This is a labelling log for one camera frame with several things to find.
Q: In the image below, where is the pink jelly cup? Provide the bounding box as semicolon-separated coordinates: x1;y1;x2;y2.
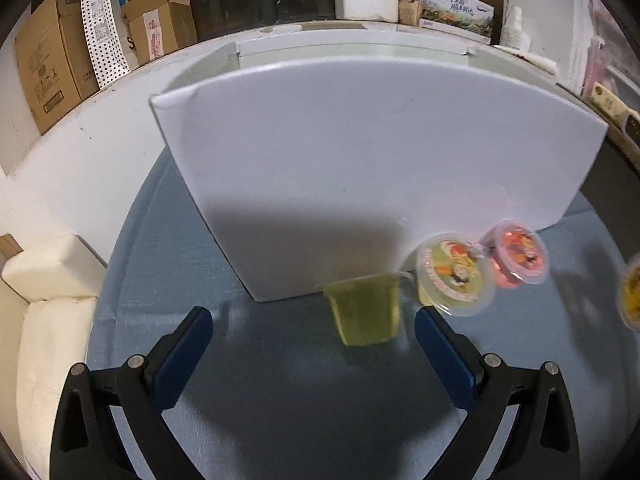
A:
480;220;550;289

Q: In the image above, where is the cartoon lid jelly cup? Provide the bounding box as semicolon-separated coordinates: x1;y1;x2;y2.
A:
416;233;496;316

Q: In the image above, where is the pale green jelly cup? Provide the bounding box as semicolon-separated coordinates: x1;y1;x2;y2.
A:
323;274;400;347

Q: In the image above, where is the white cushioned sofa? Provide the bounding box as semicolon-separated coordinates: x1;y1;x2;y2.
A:
1;234;106;479

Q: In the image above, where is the gold lid jelly cup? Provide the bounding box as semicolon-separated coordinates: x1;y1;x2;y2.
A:
617;254;640;332

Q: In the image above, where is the white cardboard storage box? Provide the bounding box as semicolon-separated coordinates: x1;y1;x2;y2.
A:
150;50;608;302

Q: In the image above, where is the plastic drawer organizer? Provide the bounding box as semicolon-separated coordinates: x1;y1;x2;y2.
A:
579;0;640;131

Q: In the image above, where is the white plastic bottle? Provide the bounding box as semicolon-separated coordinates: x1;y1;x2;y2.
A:
500;6;526;50

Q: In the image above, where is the large brown cardboard box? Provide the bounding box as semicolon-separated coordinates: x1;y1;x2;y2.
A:
14;0;99;133

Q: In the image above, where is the open small cardboard box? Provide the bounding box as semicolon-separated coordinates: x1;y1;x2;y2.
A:
122;0;198;65

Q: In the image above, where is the printed landscape carton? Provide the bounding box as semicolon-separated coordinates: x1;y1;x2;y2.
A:
416;0;495;44

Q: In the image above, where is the white dotted shopping bag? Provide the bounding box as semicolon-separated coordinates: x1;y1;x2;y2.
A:
80;0;139;89

